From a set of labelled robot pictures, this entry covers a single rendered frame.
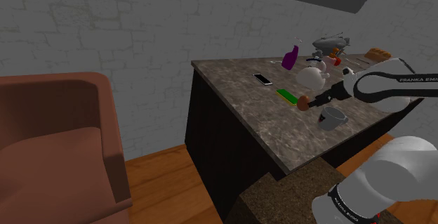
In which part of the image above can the brown patterned robot stand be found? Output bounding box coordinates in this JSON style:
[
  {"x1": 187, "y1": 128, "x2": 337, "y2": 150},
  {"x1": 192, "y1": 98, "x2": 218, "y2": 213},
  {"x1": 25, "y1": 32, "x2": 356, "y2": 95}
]
[{"x1": 224, "y1": 157, "x2": 405, "y2": 224}]

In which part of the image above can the brown bread loaf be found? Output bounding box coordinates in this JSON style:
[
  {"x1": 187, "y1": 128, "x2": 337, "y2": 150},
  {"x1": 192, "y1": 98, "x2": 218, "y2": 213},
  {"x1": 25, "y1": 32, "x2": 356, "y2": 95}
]
[{"x1": 363, "y1": 47, "x2": 392, "y2": 63}]

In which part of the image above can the dark counter with marble top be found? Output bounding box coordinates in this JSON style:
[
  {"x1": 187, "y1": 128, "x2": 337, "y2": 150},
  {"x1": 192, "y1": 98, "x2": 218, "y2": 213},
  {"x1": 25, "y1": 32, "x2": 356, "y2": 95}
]
[{"x1": 185, "y1": 53, "x2": 425, "y2": 223}]

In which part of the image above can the grey metal kettle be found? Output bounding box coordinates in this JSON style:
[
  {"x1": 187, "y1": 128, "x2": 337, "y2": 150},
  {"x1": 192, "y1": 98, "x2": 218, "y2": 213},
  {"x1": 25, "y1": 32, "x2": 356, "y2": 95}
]
[{"x1": 311, "y1": 32, "x2": 352, "y2": 55}]

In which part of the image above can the green and yellow sponge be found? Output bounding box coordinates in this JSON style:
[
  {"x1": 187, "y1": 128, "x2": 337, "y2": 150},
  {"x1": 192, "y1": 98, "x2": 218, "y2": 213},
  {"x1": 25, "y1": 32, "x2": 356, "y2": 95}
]
[{"x1": 275, "y1": 88, "x2": 300, "y2": 107}]

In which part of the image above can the black and white phone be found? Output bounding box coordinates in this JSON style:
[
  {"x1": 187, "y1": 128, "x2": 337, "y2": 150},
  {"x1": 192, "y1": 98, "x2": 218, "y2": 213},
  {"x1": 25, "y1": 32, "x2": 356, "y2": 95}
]
[{"x1": 253, "y1": 73, "x2": 274, "y2": 86}]

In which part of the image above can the purple spray bottle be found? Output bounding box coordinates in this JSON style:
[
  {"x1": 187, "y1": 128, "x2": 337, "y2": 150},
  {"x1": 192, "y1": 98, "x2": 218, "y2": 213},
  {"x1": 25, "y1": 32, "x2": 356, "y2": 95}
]
[{"x1": 281, "y1": 37, "x2": 304, "y2": 71}]

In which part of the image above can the brown round potato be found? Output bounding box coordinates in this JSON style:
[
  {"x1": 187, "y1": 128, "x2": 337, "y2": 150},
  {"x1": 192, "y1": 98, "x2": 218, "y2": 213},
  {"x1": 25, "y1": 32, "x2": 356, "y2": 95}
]
[{"x1": 296, "y1": 94, "x2": 311, "y2": 112}]

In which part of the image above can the brown armchair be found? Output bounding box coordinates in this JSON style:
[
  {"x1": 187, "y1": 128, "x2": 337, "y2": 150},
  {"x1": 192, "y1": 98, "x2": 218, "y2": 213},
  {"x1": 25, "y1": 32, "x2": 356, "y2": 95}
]
[{"x1": 0, "y1": 72, "x2": 133, "y2": 224}]

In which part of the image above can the white round figure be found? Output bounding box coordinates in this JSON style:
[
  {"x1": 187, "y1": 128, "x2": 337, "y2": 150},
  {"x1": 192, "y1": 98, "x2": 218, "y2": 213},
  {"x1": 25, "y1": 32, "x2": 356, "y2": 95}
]
[{"x1": 295, "y1": 60, "x2": 331, "y2": 91}]

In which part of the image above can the orange and white figure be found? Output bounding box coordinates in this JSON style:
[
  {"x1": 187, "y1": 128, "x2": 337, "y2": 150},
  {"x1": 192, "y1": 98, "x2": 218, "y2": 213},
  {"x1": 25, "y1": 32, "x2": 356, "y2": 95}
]
[{"x1": 326, "y1": 47, "x2": 343, "y2": 67}]

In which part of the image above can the grey mug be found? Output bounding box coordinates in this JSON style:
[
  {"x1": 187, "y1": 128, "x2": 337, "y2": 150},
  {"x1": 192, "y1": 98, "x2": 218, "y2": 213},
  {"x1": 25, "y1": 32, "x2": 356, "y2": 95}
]
[{"x1": 317, "y1": 105, "x2": 350, "y2": 131}]

